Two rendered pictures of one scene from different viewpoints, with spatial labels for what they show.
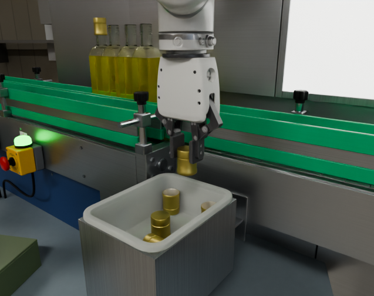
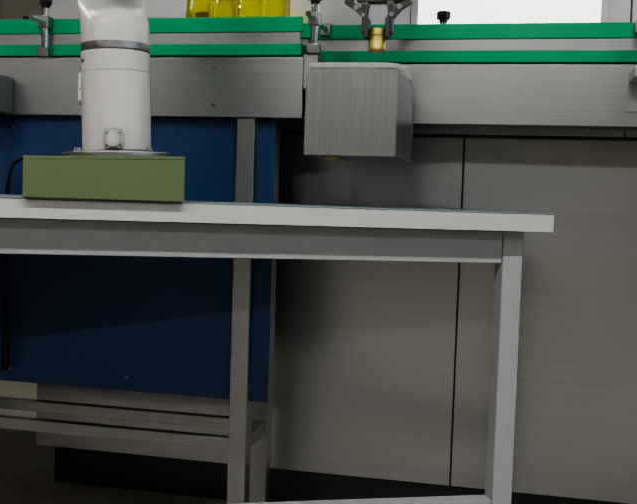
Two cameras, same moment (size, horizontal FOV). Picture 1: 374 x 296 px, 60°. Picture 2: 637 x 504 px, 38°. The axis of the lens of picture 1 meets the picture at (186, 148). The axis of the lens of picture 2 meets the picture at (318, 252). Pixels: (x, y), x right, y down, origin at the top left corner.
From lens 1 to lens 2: 147 cm
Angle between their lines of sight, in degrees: 29
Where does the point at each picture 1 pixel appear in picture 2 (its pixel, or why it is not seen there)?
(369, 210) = (517, 79)
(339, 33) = not seen: outside the picture
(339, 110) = not seen: hidden behind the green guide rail
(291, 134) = (449, 33)
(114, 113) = (270, 22)
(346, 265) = (493, 203)
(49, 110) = not seen: hidden behind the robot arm
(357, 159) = (503, 44)
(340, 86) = (471, 14)
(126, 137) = (285, 46)
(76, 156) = (201, 82)
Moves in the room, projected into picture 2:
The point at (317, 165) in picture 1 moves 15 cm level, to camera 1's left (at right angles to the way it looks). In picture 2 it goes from (473, 56) to (411, 49)
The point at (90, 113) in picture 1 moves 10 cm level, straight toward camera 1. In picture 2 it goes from (228, 28) to (258, 23)
